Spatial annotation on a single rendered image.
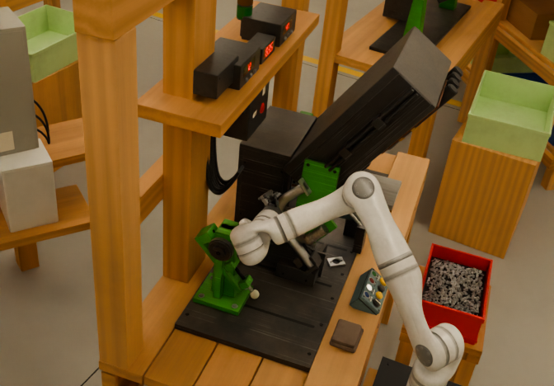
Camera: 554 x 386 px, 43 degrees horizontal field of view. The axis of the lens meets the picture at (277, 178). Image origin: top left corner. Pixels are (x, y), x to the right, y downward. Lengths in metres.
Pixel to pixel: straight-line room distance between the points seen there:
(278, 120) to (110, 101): 1.03
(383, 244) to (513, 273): 2.38
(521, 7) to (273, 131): 3.14
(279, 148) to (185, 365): 0.75
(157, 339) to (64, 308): 1.44
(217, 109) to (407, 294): 0.68
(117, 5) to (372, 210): 0.76
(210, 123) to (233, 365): 0.70
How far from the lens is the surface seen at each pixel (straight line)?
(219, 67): 1.89
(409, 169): 2.96
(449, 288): 2.44
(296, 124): 2.45
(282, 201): 2.22
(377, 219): 1.74
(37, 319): 3.49
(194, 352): 2.10
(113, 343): 2.01
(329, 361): 2.08
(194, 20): 1.82
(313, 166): 2.20
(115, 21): 1.46
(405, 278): 1.74
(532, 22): 5.12
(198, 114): 1.85
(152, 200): 2.06
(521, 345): 3.67
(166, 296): 2.26
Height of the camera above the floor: 2.43
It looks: 34 degrees down
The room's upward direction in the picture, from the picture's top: 6 degrees clockwise
